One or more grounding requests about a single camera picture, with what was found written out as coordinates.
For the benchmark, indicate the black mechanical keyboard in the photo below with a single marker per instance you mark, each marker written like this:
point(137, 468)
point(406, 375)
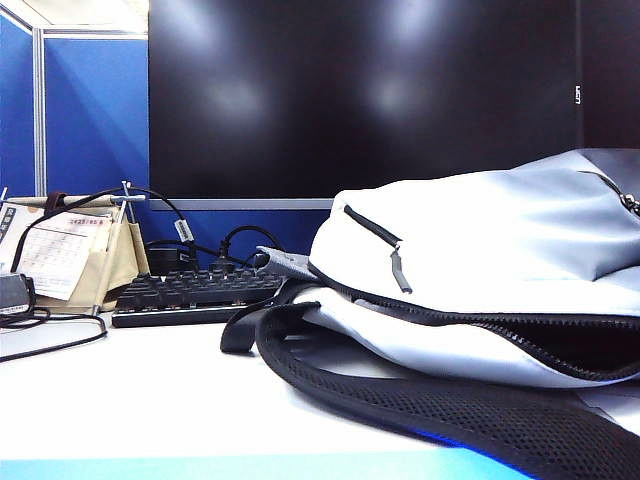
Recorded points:
point(190, 296)

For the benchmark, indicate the large black computer monitor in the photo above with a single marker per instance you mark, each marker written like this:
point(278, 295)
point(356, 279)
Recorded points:
point(350, 100)

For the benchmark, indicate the black power adapter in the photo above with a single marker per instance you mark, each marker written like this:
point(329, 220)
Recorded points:
point(164, 260)

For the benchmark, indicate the beige fabric desk organizer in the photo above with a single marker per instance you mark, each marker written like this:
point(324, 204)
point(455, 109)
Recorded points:
point(119, 260)

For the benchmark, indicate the white desk calendar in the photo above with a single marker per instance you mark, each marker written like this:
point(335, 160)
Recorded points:
point(55, 250)

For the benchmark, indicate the gray box device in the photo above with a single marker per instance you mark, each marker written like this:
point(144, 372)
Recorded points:
point(12, 291)

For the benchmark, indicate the white printed card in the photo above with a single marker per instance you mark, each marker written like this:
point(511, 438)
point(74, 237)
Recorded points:
point(5, 235)

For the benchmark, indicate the black monitor with white logo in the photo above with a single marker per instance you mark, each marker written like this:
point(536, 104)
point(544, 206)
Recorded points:
point(612, 75)

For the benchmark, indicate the silver partition frame post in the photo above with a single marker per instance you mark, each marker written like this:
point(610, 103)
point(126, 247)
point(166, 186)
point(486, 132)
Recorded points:
point(39, 115)

